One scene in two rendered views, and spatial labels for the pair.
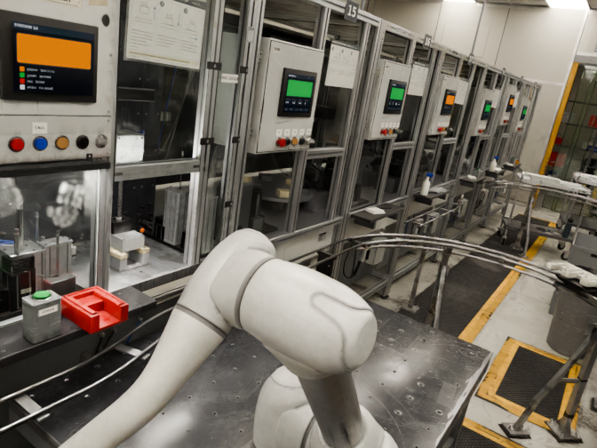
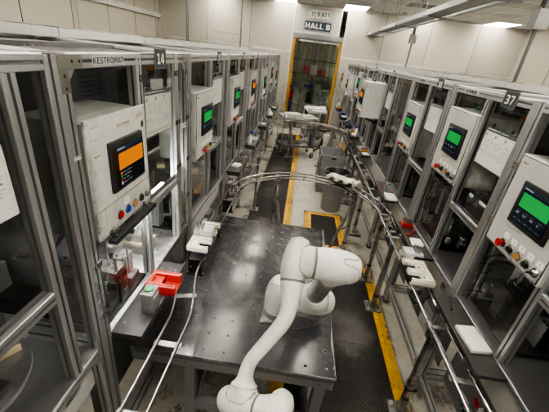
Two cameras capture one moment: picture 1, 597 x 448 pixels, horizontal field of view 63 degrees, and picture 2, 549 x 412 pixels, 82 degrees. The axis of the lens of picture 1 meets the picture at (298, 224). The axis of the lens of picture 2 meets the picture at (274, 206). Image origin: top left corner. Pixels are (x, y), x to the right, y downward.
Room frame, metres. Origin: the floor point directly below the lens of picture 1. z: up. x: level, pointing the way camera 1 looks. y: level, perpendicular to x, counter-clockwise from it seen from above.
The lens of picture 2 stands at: (-0.11, 0.73, 2.10)
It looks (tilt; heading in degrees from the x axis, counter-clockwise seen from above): 26 degrees down; 331
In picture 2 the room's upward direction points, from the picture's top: 7 degrees clockwise
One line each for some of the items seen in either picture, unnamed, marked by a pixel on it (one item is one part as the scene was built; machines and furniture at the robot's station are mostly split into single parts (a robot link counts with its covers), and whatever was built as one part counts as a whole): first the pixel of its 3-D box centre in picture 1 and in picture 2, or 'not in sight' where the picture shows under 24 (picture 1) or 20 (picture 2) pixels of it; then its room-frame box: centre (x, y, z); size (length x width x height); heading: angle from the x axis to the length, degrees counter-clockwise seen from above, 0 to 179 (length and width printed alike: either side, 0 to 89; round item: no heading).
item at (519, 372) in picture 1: (535, 380); (323, 229); (2.85, -1.72, 0.01); 1.00 x 0.55 x 0.01; 149
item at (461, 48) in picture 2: not in sight; (418, 86); (6.65, -7.17, 1.65); 4.64 x 0.08 x 3.30; 59
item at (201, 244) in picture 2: not in sight; (204, 238); (1.79, 0.21, 0.84); 0.36 x 0.14 x 0.10; 149
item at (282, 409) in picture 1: (289, 408); (280, 293); (1.10, -0.06, 0.85); 0.18 x 0.16 x 0.22; 59
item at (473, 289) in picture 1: (499, 258); (282, 164); (5.35, -2.35, 0.01); 5.85 x 0.59 x 0.01; 149
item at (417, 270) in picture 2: not in sight; (414, 270); (1.01, -1.07, 0.84); 0.37 x 0.14 x 0.10; 149
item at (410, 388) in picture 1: (297, 374); (254, 273); (1.52, -0.08, 0.66); 1.50 x 1.06 x 0.04; 149
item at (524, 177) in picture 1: (543, 212); (296, 133); (6.04, -3.02, 0.48); 0.88 x 0.56 x 0.96; 77
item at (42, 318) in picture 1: (40, 314); (148, 297); (1.15, 0.65, 0.97); 0.08 x 0.08 x 0.12; 59
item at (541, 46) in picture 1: (448, 96); (224, 61); (9.57, -2.40, 1.65); 3.78 x 0.08 x 3.30; 59
